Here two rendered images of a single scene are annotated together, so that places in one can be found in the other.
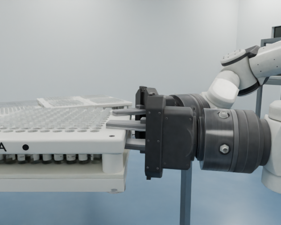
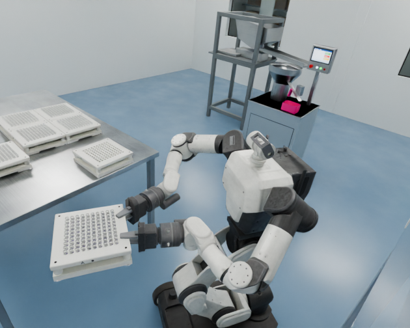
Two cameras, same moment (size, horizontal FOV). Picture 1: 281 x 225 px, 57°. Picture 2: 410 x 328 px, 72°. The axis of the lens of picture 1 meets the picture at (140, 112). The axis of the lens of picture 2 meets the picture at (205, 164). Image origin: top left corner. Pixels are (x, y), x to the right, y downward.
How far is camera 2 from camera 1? 0.77 m
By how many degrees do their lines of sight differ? 32
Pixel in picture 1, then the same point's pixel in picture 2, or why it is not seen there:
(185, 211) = not seen: hidden behind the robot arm
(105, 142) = (124, 252)
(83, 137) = (114, 251)
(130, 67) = (74, 18)
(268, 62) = (198, 149)
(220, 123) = (166, 235)
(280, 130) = (187, 235)
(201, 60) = (159, 8)
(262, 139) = (181, 239)
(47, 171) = (100, 263)
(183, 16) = not seen: outside the picture
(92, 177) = (120, 262)
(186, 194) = not seen: hidden behind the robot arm
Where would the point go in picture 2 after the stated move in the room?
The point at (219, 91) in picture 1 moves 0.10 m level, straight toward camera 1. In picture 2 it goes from (169, 185) to (168, 200)
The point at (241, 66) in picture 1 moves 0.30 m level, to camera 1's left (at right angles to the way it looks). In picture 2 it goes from (183, 148) to (118, 155)
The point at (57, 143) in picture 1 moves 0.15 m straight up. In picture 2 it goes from (105, 256) to (101, 223)
